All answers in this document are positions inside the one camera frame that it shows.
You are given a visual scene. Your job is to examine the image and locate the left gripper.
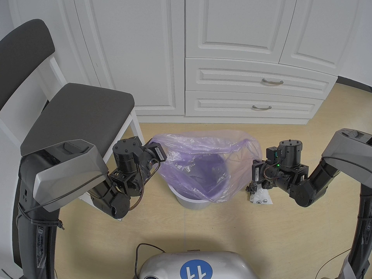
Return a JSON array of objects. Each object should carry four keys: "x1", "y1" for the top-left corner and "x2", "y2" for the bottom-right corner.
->
[{"x1": 141, "y1": 144, "x2": 167, "y2": 171}]

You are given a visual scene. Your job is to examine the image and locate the purple plastic bag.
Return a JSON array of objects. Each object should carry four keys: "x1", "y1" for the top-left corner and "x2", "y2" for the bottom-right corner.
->
[{"x1": 151, "y1": 129, "x2": 263, "y2": 203}]

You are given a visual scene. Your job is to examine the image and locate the white trash bin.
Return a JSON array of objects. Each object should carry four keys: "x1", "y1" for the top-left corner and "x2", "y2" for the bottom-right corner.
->
[{"x1": 166, "y1": 153, "x2": 230, "y2": 211}]

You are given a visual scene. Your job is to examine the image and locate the white wardrobe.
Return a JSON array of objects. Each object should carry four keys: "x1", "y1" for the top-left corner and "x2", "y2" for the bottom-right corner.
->
[{"x1": 9, "y1": 0, "x2": 361, "y2": 126}]

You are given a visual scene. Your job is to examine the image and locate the white chair dark grey seat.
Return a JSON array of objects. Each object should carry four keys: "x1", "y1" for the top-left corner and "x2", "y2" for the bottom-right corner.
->
[{"x1": 0, "y1": 19, "x2": 145, "y2": 206}]

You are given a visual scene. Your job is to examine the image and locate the white printed wrapper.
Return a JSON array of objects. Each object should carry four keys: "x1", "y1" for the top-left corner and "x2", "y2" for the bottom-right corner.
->
[{"x1": 248, "y1": 188, "x2": 274, "y2": 206}]

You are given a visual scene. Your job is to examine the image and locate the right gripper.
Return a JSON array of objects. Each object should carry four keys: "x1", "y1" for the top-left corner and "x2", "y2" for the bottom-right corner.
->
[{"x1": 251, "y1": 159, "x2": 279, "y2": 185}]

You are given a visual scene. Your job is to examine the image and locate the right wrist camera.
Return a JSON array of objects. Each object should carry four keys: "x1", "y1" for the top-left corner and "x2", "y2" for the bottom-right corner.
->
[{"x1": 266, "y1": 146, "x2": 280, "y2": 165}]

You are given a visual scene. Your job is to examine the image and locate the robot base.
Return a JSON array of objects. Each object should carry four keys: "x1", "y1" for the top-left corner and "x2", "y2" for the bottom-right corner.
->
[{"x1": 140, "y1": 251, "x2": 259, "y2": 279}]

